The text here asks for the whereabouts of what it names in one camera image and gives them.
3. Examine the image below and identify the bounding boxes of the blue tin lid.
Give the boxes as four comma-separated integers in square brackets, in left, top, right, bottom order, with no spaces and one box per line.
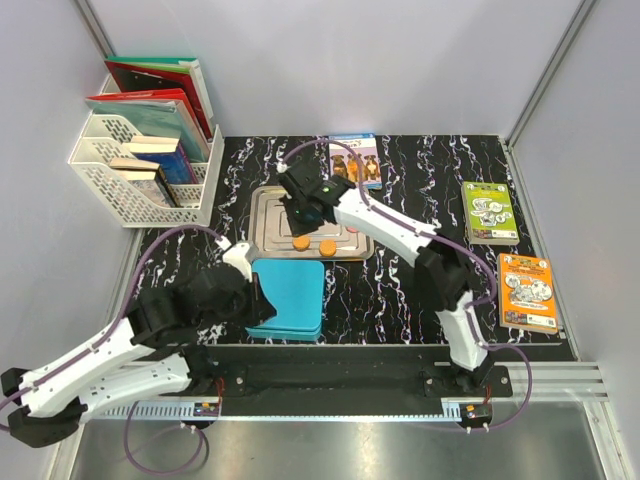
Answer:
[249,259,325,330]

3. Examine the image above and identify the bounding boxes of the orange cookie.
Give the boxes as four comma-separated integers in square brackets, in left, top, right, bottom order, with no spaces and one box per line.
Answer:
[292,235,311,251]
[319,240,337,257]

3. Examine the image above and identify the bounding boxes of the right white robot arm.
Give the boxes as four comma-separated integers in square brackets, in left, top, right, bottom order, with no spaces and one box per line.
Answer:
[277,160,493,397]

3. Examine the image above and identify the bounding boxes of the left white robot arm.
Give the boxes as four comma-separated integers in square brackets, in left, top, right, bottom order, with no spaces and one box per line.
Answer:
[1,242,277,448]

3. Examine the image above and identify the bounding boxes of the blue cookie tin box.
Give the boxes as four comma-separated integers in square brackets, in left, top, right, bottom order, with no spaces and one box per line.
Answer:
[246,326,322,342]

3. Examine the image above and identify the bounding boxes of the dog picture book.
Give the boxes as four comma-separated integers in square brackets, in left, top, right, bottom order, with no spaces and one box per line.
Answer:
[329,133,382,190]

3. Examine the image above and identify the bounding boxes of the orange cookie bottom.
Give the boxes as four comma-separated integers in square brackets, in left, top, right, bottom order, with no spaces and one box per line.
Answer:
[319,240,337,257]

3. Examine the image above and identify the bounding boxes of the steel baking tray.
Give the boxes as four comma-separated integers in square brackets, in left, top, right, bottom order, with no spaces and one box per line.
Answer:
[248,186,375,261]

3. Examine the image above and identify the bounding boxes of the dark paperback books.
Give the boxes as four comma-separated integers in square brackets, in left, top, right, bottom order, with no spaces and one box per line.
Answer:
[108,157,180,208]

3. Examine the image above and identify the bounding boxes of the blue paperback books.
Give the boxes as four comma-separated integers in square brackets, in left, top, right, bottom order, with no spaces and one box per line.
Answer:
[123,135,198,185]

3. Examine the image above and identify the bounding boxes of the teal and red folders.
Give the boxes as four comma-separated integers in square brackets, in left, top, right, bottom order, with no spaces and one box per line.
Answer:
[85,92,210,162]

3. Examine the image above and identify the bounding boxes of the green booklet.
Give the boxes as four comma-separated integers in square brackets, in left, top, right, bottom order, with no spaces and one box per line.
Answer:
[462,181,519,246]

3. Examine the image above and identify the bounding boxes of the white file organizer rack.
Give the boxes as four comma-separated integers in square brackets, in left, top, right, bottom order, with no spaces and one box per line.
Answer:
[68,89,224,228]

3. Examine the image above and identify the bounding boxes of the green and red folders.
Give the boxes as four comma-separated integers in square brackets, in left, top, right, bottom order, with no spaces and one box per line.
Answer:
[105,56,214,140]

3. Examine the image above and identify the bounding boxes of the orange booklet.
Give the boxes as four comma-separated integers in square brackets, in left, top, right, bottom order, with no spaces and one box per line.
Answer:
[498,253,559,335]

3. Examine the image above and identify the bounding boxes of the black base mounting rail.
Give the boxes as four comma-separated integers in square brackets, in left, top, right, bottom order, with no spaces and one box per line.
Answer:
[206,344,514,399]

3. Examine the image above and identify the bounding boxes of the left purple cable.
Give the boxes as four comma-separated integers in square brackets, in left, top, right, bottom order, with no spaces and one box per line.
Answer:
[0,224,234,474]

